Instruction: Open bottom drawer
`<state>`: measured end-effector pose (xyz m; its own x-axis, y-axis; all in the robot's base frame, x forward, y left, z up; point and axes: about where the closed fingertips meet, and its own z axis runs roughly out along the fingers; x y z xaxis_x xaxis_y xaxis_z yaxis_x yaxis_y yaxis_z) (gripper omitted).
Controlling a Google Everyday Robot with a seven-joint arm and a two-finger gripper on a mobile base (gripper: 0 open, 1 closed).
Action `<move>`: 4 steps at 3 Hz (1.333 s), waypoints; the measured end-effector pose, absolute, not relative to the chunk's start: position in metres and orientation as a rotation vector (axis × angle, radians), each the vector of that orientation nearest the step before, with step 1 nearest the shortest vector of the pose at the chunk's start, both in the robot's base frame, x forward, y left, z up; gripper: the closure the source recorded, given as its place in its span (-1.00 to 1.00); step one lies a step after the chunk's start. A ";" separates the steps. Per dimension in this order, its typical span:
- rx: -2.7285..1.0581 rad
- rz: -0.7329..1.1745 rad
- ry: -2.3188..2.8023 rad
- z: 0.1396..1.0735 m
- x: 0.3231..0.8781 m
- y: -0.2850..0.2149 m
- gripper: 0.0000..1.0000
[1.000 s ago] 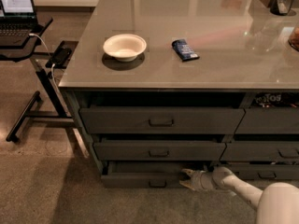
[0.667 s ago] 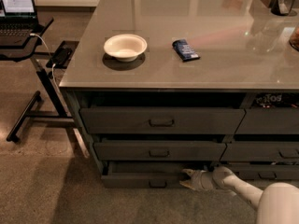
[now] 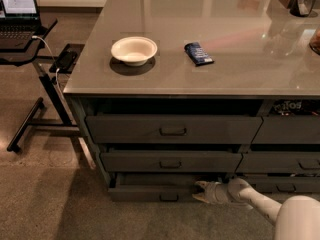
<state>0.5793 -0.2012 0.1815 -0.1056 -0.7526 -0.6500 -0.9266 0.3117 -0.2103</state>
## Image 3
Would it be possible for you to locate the grey drawer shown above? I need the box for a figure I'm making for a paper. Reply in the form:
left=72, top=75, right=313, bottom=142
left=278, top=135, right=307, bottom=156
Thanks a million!
left=85, top=114, right=262, bottom=144
left=237, top=152, right=320, bottom=174
left=246, top=176, right=320, bottom=194
left=108, top=173, right=221, bottom=202
left=100, top=151, right=242, bottom=172
left=253, top=116, right=320, bottom=144

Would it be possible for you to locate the black laptop stand table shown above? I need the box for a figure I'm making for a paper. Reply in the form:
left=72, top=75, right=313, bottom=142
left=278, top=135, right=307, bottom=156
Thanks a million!
left=0, top=16, right=86, bottom=153

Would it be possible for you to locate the white bowl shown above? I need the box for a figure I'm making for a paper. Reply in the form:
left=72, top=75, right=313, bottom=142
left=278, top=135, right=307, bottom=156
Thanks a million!
left=111, top=37, right=158, bottom=66

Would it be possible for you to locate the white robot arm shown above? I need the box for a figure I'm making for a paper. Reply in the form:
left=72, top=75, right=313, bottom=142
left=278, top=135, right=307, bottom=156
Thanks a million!
left=193, top=178, right=320, bottom=240

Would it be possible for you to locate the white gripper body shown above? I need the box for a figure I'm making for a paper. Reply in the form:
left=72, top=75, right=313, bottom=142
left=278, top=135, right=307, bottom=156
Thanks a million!
left=204, top=182, right=229, bottom=204

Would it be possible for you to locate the black laptop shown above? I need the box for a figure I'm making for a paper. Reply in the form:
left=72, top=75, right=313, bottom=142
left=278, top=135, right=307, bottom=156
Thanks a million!
left=0, top=0, right=41, bottom=52

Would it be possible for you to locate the chips bag in drawer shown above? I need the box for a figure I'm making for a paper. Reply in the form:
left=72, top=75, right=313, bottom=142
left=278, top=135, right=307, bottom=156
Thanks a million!
left=270, top=100, right=320, bottom=116

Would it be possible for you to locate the blue snack bar packet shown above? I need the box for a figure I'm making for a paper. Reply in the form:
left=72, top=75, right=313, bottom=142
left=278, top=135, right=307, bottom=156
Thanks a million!
left=184, top=42, right=214, bottom=66

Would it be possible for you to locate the brown round object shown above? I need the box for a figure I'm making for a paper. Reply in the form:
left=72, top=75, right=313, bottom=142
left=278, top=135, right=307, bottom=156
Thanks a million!
left=309, top=30, right=320, bottom=55

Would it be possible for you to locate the grey drawer cabinet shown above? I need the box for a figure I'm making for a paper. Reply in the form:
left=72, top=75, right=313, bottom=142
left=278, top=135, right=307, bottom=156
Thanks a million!
left=64, top=0, right=320, bottom=201

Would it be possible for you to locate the dark glass jar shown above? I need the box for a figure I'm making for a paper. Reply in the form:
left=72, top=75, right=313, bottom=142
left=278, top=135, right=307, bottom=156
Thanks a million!
left=289, top=0, right=320, bottom=18

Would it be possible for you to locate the black phone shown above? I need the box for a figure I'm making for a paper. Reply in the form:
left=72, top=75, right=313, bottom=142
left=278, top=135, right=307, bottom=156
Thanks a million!
left=57, top=51, right=77, bottom=70

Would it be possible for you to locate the white charging cable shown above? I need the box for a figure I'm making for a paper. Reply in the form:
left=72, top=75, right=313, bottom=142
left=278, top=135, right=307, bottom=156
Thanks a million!
left=31, top=34, right=68, bottom=100

